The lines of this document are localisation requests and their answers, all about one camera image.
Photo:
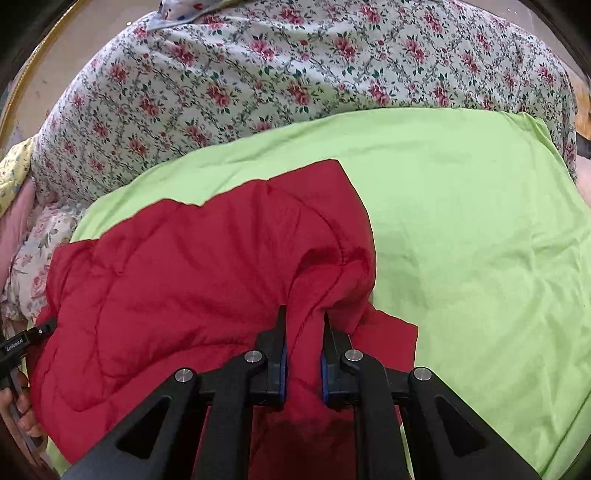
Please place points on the person's left hand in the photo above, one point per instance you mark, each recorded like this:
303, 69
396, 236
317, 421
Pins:
25, 415

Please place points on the pink pillow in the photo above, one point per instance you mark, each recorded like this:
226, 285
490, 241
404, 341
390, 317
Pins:
18, 217

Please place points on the light green bed sheet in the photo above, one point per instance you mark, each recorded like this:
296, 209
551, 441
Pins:
461, 230

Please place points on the pale floral ruffled pillowcase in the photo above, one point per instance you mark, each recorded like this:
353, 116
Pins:
37, 249

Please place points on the red quilted puffer jacket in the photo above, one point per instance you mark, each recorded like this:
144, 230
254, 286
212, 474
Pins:
184, 277

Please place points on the yellow floral pillow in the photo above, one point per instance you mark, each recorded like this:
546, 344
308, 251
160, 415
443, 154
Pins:
14, 180

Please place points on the grey spotted cloth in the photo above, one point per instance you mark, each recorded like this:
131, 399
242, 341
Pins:
180, 11

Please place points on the gold picture frame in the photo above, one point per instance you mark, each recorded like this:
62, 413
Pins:
45, 44

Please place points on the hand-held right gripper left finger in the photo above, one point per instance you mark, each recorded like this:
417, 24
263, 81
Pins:
277, 355

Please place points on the dark object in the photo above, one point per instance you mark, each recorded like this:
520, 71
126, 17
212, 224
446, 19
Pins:
584, 145

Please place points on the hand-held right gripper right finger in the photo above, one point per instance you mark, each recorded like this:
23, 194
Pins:
330, 364

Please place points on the rose print floral duvet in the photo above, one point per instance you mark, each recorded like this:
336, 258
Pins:
277, 69

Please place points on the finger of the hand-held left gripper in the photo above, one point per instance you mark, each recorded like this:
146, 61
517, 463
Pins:
44, 328

